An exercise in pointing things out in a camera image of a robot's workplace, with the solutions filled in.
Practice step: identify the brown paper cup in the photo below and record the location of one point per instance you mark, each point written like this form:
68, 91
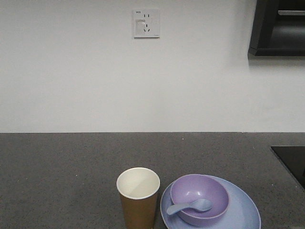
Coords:
138, 188

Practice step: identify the white wall socket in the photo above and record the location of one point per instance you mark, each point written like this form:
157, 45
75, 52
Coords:
146, 23

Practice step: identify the light blue plastic spoon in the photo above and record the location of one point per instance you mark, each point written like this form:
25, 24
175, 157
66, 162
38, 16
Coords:
200, 205

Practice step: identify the light blue plate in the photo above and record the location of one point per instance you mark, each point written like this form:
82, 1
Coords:
242, 212

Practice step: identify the purple plastic bowl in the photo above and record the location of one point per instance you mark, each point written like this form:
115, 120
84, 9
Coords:
192, 187

